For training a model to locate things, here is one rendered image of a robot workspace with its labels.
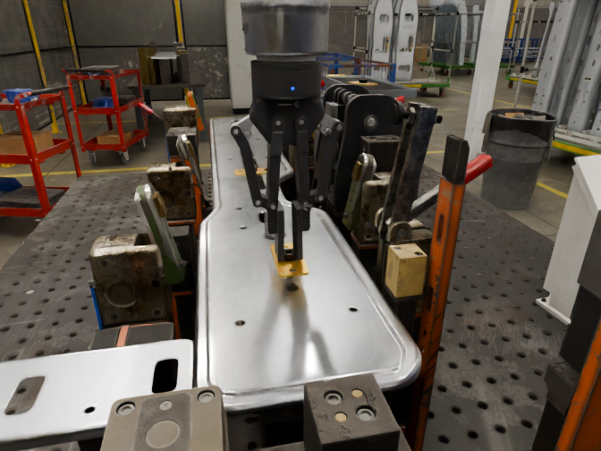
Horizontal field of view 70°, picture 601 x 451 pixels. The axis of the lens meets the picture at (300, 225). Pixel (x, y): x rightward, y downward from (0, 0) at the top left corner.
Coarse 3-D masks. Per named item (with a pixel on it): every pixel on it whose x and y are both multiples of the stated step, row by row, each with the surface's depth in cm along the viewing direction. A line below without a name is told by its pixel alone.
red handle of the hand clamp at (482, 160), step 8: (472, 160) 56; (480, 160) 55; (488, 160) 55; (472, 168) 55; (480, 168) 55; (488, 168) 55; (472, 176) 55; (432, 192) 56; (416, 200) 57; (424, 200) 56; (432, 200) 56; (416, 208) 56; (424, 208) 56; (416, 216) 56
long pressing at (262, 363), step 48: (240, 192) 86; (240, 240) 67; (288, 240) 67; (336, 240) 66; (240, 288) 54; (288, 288) 54; (336, 288) 54; (240, 336) 46; (288, 336) 46; (336, 336) 46; (384, 336) 46; (240, 384) 39; (288, 384) 40; (384, 384) 40
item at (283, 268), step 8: (272, 248) 58; (288, 248) 58; (288, 256) 55; (280, 264) 54; (288, 264) 54; (296, 264) 54; (304, 264) 54; (280, 272) 53; (288, 272) 53; (296, 272) 53; (304, 272) 53
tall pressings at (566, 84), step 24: (576, 0) 427; (600, 0) 447; (600, 24) 426; (552, 48) 451; (576, 48) 451; (600, 48) 427; (552, 72) 454; (576, 72) 459; (600, 72) 434; (552, 96) 463; (576, 96) 455; (600, 96) 455; (576, 120) 457; (600, 120) 459
